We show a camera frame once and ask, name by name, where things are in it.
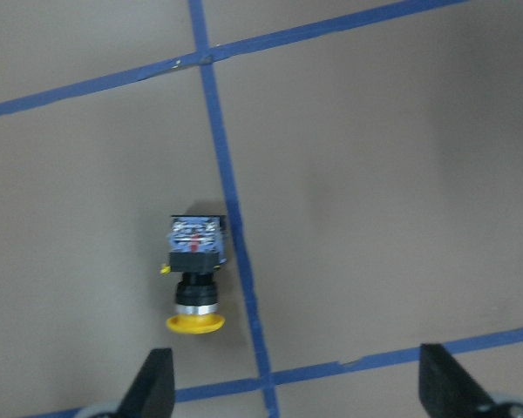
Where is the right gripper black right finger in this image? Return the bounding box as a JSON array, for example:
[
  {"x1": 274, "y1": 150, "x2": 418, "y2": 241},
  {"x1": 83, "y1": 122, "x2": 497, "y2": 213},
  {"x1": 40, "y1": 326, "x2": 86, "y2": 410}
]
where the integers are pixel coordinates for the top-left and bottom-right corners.
[{"x1": 418, "y1": 343, "x2": 497, "y2": 418}]

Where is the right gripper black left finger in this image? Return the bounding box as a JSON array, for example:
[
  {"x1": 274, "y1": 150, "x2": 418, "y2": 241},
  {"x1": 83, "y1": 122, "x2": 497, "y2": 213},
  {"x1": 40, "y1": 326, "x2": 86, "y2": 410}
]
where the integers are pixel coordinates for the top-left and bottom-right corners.
[{"x1": 116, "y1": 348, "x2": 175, "y2": 418}]

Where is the yellow push button switch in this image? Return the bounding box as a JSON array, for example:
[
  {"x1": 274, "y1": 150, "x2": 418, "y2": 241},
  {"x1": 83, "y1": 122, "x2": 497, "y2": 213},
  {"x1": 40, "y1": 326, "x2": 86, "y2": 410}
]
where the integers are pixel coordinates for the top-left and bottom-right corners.
[{"x1": 160, "y1": 214, "x2": 227, "y2": 335}]

